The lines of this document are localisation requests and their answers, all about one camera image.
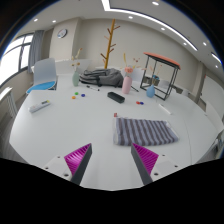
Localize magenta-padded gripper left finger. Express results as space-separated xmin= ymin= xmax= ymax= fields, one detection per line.
xmin=42 ymin=142 xmax=94 ymax=186

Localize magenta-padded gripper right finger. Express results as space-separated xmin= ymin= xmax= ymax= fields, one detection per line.
xmin=130 ymin=142 xmax=181 ymax=186

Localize grey striped towel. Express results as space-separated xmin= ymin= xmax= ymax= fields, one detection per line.
xmin=113 ymin=117 xmax=180 ymax=147

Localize white oblong remote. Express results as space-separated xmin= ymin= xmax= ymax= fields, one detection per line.
xmin=158 ymin=103 xmax=173 ymax=116

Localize white remote control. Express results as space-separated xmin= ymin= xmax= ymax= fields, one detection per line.
xmin=28 ymin=99 xmax=52 ymax=114

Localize blue vase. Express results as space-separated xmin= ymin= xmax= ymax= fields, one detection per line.
xmin=146 ymin=84 xmax=156 ymax=99

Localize black rectangular case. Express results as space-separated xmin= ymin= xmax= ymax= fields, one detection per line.
xmin=107 ymin=91 xmax=126 ymax=104

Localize pink vase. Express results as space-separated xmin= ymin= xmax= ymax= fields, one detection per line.
xmin=121 ymin=75 xmax=133 ymax=95

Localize green vase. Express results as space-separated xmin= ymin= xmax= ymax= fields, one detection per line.
xmin=72 ymin=71 xmax=81 ymax=88

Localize dried flower stems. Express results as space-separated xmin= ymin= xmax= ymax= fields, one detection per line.
xmin=148 ymin=64 xmax=163 ymax=87
xmin=70 ymin=47 xmax=83 ymax=73

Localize grey backpack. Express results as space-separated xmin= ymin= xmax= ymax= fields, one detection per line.
xmin=79 ymin=68 xmax=125 ymax=88

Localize pink flower bunch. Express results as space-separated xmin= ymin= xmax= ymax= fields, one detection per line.
xmin=122 ymin=53 xmax=142 ymax=78

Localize white chair blue seat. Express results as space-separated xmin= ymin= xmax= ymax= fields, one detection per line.
xmin=26 ymin=58 xmax=58 ymax=95

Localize wooden coat rack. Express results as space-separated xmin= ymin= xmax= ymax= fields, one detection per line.
xmin=100 ymin=18 xmax=121 ymax=70

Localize grey curtain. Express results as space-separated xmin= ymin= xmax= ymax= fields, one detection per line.
xmin=27 ymin=29 xmax=45 ymax=74

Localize window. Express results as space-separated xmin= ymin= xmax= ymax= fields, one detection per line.
xmin=0 ymin=33 xmax=34 ymax=86

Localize long ceiling light strip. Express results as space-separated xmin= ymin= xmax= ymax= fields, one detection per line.
xmin=101 ymin=0 xmax=198 ymax=52

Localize round ceiling spotlights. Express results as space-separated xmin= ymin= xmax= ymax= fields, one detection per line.
xmin=32 ymin=0 xmax=222 ymax=64

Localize orange-topped black frame table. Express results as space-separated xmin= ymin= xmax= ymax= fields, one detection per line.
xmin=139 ymin=51 xmax=182 ymax=101

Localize round wall clock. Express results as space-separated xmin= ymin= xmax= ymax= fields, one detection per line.
xmin=57 ymin=28 xmax=68 ymax=39

